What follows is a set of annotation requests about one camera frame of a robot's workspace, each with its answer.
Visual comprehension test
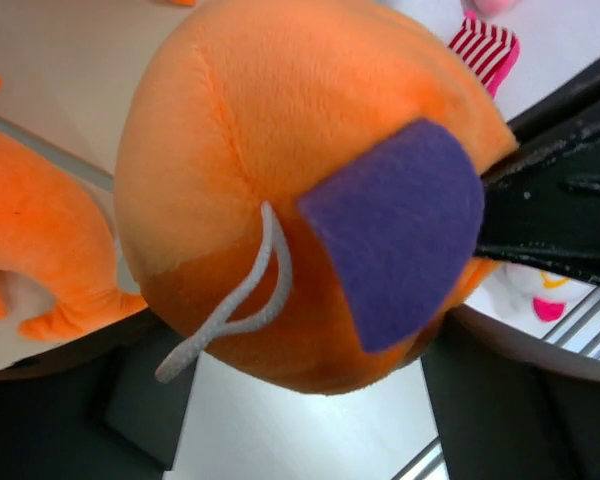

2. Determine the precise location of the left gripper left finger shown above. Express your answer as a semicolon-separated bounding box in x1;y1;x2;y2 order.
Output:
0;327;195;479

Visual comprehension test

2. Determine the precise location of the white panda plush front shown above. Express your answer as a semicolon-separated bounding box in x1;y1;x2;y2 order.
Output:
489;263;593;323

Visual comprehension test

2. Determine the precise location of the white panda plush face down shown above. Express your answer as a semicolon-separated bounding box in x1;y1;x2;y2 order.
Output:
448;11;520;97

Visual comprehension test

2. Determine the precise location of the orange shark plush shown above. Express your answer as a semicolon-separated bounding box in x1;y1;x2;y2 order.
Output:
0;68;149;343
114;1;517;394

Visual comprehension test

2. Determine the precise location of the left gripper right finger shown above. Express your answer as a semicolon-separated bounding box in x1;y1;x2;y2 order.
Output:
476;59;600;286

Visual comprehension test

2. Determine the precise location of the aluminium mounting rail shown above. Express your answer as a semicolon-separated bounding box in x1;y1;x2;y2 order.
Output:
543;288;600;361

